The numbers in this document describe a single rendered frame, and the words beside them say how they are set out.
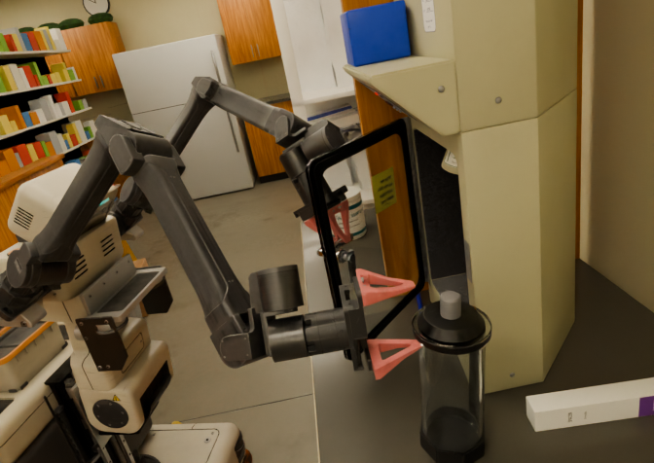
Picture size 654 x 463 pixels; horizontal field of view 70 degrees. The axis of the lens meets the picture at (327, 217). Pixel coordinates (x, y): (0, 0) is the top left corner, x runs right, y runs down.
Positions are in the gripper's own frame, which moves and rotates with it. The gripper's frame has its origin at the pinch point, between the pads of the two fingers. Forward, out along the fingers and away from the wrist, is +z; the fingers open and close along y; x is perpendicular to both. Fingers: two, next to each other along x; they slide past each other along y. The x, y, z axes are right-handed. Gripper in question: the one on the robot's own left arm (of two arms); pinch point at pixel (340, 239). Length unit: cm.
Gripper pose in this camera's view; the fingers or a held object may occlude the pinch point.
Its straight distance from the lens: 90.6
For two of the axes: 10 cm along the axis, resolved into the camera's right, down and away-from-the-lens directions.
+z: 4.8, 8.7, 0.4
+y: -6.1, 3.0, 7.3
